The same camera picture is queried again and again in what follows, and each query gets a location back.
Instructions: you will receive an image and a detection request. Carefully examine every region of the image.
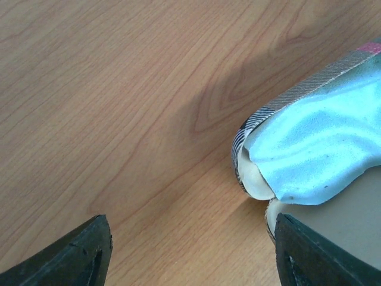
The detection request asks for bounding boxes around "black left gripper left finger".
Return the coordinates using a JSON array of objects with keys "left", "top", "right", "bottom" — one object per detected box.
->
[{"left": 1, "top": 214, "right": 113, "bottom": 285}]

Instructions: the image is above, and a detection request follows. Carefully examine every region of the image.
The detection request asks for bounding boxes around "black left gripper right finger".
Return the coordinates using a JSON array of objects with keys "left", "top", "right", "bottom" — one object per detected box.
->
[{"left": 274, "top": 213, "right": 380, "bottom": 286}]

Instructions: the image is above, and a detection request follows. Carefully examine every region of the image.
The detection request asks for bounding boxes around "brown plaid glasses case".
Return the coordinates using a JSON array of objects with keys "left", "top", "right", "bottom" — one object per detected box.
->
[{"left": 232, "top": 39, "right": 380, "bottom": 269}]

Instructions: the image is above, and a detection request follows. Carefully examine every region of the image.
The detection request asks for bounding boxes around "light blue cleaning cloth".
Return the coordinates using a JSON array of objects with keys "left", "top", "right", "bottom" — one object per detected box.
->
[{"left": 238, "top": 55, "right": 380, "bottom": 205}]

